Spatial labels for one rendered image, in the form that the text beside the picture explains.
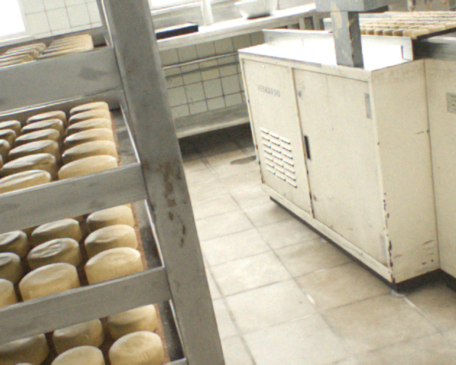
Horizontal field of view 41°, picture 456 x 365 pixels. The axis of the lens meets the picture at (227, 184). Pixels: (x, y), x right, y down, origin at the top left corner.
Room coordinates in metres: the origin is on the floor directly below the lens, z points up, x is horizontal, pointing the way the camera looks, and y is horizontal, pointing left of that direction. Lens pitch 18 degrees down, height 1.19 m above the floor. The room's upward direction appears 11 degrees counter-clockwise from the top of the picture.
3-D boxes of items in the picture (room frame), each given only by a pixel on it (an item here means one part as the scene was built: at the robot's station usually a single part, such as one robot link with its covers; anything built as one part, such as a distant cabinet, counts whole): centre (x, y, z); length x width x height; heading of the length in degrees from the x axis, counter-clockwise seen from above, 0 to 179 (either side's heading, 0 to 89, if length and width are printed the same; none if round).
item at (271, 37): (2.54, -0.49, 0.88); 1.28 x 0.01 x 0.07; 15
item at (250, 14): (4.64, -0.46, 0.94); 0.33 x 0.33 x 0.12
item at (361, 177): (2.60, -0.69, 0.42); 1.28 x 0.72 x 0.84; 15
